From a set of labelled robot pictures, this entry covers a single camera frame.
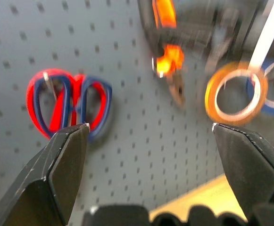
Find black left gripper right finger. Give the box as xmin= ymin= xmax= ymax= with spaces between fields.
xmin=212 ymin=122 xmax=274 ymax=223

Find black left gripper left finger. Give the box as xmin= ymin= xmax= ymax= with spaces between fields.
xmin=0 ymin=123 xmax=91 ymax=226

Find orange tape roll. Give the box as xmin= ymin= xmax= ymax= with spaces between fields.
xmin=204 ymin=61 xmax=269 ymax=126

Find metal pegboard hook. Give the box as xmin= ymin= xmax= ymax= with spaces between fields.
xmin=43 ymin=72 xmax=58 ymax=101

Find grey perforated pegboard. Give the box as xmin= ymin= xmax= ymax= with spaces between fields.
xmin=0 ymin=0 xmax=224 ymax=214

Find red and blue scissors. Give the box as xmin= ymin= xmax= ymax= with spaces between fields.
xmin=26 ymin=68 xmax=113 ymax=142

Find white bar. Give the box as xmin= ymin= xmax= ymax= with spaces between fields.
xmin=249 ymin=0 xmax=274 ymax=71

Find orange and black pliers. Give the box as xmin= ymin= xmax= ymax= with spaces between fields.
xmin=139 ymin=0 xmax=187 ymax=106

